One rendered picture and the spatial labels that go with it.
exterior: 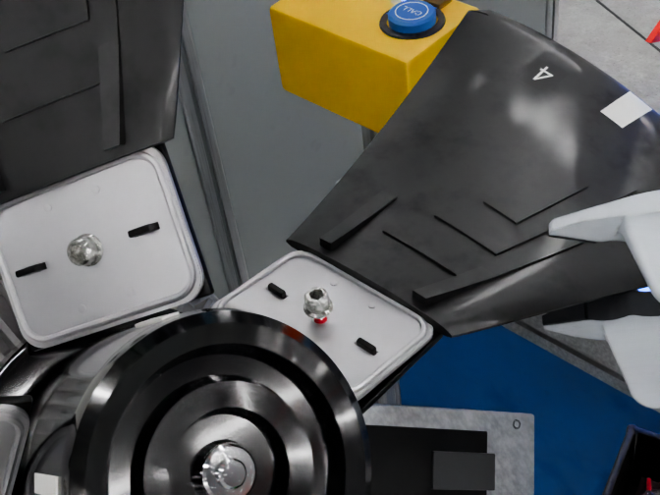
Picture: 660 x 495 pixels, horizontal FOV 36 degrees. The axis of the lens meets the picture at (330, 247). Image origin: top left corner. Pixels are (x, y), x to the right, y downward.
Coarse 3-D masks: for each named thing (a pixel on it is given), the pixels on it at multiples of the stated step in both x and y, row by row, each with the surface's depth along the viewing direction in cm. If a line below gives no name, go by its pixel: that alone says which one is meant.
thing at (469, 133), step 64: (448, 64) 59; (512, 64) 60; (576, 64) 60; (384, 128) 56; (448, 128) 56; (512, 128) 56; (576, 128) 56; (640, 128) 58; (384, 192) 52; (448, 192) 52; (512, 192) 52; (576, 192) 52; (640, 192) 54; (320, 256) 49; (384, 256) 48; (448, 256) 48; (512, 256) 49; (576, 256) 50; (448, 320) 45; (512, 320) 46
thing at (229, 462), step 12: (228, 444) 37; (216, 456) 36; (228, 456) 36; (240, 456) 37; (204, 468) 36; (216, 468) 36; (228, 468) 36; (240, 468) 36; (252, 468) 37; (204, 480) 36; (216, 480) 36; (228, 480) 36; (240, 480) 36; (252, 480) 37; (216, 492) 36; (228, 492) 36; (240, 492) 36
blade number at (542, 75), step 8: (536, 64) 60; (544, 64) 60; (552, 64) 60; (528, 72) 59; (536, 72) 59; (544, 72) 59; (552, 72) 59; (560, 72) 60; (528, 80) 59; (536, 80) 59; (544, 80) 59; (552, 80) 59; (560, 80) 59; (536, 88) 58; (544, 88) 58
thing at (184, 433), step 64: (192, 320) 36; (256, 320) 37; (0, 384) 43; (64, 384) 38; (128, 384) 35; (192, 384) 36; (256, 384) 37; (320, 384) 38; (64, 448) 34; (128, 448) 35; (192, 448) 36; (256, 448) 38; (320, 448) 39
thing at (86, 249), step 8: (72, 240) 41; (80, 240) 41; (88, 240) 41; (96, 240) 41; (72, 248) 41; (80, 248) 41; (88, 248) 41; (96, 248) 41; (72, 256) 41; (80, 256) 41; (88, 256) 41; (96, 256) 41; (80, 264) 41; (88, 264) 41
